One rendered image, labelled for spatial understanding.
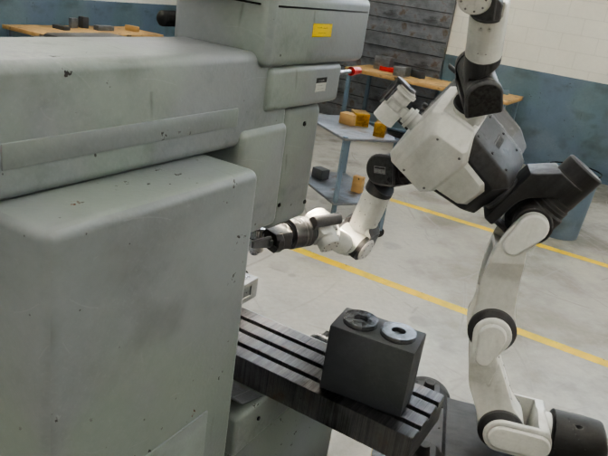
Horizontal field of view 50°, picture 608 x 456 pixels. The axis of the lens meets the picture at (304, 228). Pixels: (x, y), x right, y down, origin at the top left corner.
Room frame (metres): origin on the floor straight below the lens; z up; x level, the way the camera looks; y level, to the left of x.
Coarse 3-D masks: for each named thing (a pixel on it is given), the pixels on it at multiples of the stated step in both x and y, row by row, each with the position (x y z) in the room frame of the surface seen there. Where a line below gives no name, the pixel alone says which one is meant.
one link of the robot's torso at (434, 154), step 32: (448, 96) 1.81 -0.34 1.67; (416, 128) 1.79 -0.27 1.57; (448, 128) 1.72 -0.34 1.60; (480, 128) 1.77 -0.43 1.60; (512, 128) 1.88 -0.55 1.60; (416, 160) 1.78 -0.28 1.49; (448, 160) 1.73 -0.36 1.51; (480, 160) 1.73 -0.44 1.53; (512, 160) 1.78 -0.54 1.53; (448, 192) 1.78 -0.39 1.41; (480, 192) 1.73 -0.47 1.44
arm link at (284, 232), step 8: (280, 224) 1.73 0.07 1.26; (288, 224) 1.73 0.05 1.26; (296, 224) 1.72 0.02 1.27; (304, 224) 1.73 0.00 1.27; (272, 232) 1.66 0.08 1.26; (280, 232) 1.67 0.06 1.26; (288, 232) 1.68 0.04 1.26; (296, 232) 1.70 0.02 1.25; (304, 232) 1.72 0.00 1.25; (280, 240) 1.64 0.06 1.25; (288, 240) 1.68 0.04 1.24; (296, 240) 1.70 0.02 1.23; (304, 240) 1.71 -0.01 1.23; (272, 248) 1.65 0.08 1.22; (280, 248) 1.64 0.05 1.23; (288, 248) 1.68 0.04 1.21; (296, 248) 1.72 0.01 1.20
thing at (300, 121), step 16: (288, 112) 1.55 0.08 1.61; (304, 112) 1.61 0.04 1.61; (288, 128) 1.55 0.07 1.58; (304, 128) 1.62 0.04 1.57; (288, 144) 1.56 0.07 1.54; (304, 144) 1.63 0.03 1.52; (288, 160) 1.57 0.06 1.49; (304, 160) 1.64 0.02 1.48; (288, 176) 1.58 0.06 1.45; (304, 176) 1.65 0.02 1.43; (288, 192) 1.59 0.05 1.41; (304, 192) 1.66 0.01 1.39; (288, 208) 1.60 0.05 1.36; (304, 208) 1.67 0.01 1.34; (272, 224) 1.54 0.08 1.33
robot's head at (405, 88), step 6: (396, 78) 1.86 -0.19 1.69; (402, 78) 1.88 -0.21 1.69; (396, 84) 1.89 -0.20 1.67; (402, 84) 1.86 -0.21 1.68; (408, 84) 1.87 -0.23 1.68; (390, 90) 1.89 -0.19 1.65; (402, 90) 1.83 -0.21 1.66; (408, 90) 1.84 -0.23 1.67; (414, 90) 1.86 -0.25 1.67; (384, 96) 1.86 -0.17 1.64; (408, 96) 1.83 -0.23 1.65; (414, 96) 1.84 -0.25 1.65
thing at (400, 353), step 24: (360, 312) 1.50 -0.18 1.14; (336, 336) 1.43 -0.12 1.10; (360, 336) 1.41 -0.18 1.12; (384, 336) 1.41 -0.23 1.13; (408, 336) 1.42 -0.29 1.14; (336, 360) 1.43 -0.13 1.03; (360, 360) 1.41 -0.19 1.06; (384, 360) 1.38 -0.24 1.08; (408, 360) 1.36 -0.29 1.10; (336, 384) 1.42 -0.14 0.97; (360, 384) 1.40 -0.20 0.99; (384, 384) 1.38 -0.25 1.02; (408, 384) 1.37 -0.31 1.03; (384, 408) 1.38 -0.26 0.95
